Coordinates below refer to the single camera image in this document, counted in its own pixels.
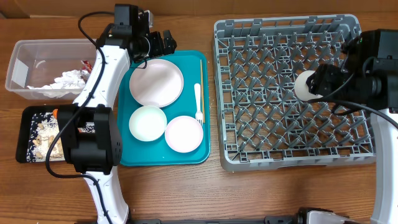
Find white paper cup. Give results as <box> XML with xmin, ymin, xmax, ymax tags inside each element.
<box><xmin>294</xmin><ymin>70</ymin><xmax>322</xmax><ymax>101</ymax></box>

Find large white plate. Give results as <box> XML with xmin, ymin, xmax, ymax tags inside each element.
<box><xmin>129</xmin><ymin>59</ymin><xmax>184</xmax><ymax>108</ymax></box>

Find red snack wrapper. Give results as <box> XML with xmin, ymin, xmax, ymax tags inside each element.
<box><xmin>81</xmin><ymin>60</ymin><xmax>93</xmax><ymax>73</ymax></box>

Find white bowl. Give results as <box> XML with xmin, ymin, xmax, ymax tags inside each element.
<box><xmin>129</xmin><ymin>106</ymin><xmax>167</xmax><ymax>142</ymax></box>

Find white napkin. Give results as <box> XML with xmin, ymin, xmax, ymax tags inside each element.
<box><xmin>27</xmin><ymin>70</ymin><xmax>86</xmax><ymax>98</ymax></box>

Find orange carrot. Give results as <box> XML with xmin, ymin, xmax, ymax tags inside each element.
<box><xmin>52</xmin><ymin>109</ymin><xmax>58</xmax><ymax>118</ymax></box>

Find peanuts and rice leftovers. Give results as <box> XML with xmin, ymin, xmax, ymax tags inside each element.
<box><xmin>26</xmin><ymin>112</ymin><xmax>59</xmax><ymax>162</ymax></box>

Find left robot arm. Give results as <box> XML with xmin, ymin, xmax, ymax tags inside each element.
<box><xmin>45</xmin><ymin>4</ymin><xmax>177</xmax><ymax>223</ymax></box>

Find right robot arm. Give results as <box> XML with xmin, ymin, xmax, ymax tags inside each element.
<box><xmin>294</xmin><ymin>29</ymin><xmax>397</xmax><ymax>223</ymax></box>

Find grey dishwasher rack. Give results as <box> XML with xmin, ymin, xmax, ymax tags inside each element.
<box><xmin>213</xmin><ymin>14</ymin><xmax>376</xmax><ymax>172</ymax></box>

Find wooden chopstick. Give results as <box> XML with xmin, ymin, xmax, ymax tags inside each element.
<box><xmin>200</xmin><ymin>59</ymin><xmax>205</xmax><ymax>124</ymax></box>

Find white plastic fork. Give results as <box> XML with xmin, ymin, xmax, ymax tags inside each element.
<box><xmin>194</xmin><ymin>83</ymin><xmax>203</xmax><ymax>125</ymax></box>

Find teal serving tray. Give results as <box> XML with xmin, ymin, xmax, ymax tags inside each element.
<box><xmin>117</xmin><ymin>50</ymin><xmax>211</xmax><ymax>167</ymax></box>

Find clear plastic bin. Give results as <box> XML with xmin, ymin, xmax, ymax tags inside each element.
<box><xmin>5</xmin><ymin>39</ymin><xmax>96</xmax><ymax>100</ymax></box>

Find black tray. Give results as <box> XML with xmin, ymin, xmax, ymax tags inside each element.
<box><xmin>16</xmin><ymin>105</ymin><xmax>59</xmax><ymax>163</ymax></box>

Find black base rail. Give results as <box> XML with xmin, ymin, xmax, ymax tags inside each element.
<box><xmin>128</xmin><ymin>215</ymin><xmax>296</xmax><ymax>224</ymax></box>

